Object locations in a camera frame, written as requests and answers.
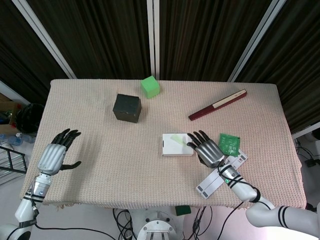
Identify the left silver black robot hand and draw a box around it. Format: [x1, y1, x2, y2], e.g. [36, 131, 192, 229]
[36, 128, 82, 176]

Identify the red folded hand fan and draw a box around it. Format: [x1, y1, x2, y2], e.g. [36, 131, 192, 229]
[187, 88, 248, 122]

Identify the black cardboard box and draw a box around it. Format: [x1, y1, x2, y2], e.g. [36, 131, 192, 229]
[112, 93, 143, 124]

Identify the white partition frame post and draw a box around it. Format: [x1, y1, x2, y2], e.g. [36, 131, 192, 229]
[227, 0, 287, 82]
[11, 0, 76, 80]
[146, 0, 161, 80]

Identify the green tea packet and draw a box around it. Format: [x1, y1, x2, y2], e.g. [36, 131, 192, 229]
[217, 133, 241, 157]

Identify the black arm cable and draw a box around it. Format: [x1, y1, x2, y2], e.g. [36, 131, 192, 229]
[216, 163, 261, 240]
[29, 197, 113, 237]

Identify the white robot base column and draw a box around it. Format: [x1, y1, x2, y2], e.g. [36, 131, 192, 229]
[129, 208, 186, 240]

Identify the dark pleated partition panel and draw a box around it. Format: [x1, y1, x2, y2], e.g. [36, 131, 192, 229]
[27, 0, 152, 80]
[236, 0, 320, 133]
[0, 0, 71, 101]
[159, 0, 276, 81]

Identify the beige waffle tablecloth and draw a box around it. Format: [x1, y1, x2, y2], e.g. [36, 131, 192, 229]
[23, 79, 307, 210]

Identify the black trash bin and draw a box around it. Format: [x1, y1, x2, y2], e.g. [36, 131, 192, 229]
[15, 103, 45, 135]

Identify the clear plastic water bottle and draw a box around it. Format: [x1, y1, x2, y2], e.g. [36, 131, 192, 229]
[7, 132, 36, 146]

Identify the small green block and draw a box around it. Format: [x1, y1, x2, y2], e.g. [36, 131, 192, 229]
[174, 205, 192, 216]

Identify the black metal rack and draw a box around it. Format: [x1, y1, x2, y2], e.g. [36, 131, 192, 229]
[0, 146, 27, 186]

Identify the green foam cube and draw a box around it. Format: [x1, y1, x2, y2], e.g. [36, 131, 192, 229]
[140, 75, 161, 99]

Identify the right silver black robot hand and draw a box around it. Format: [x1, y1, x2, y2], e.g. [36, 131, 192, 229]
[186, 129, 225, 169]

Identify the white cardboard box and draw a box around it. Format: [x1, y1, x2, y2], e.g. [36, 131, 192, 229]
[161, 132, 195, 158]

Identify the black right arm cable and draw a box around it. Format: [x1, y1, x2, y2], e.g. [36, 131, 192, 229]
[216, 163, 261, 240]

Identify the white folding stand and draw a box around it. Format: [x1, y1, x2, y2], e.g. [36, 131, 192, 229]
[195, 148, 249, 200]

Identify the brown cardboard carton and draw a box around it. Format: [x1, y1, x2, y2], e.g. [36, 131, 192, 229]
[0, 93, 23, 135]

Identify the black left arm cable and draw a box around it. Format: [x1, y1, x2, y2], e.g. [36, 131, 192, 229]
[29, 197, 113, 237]

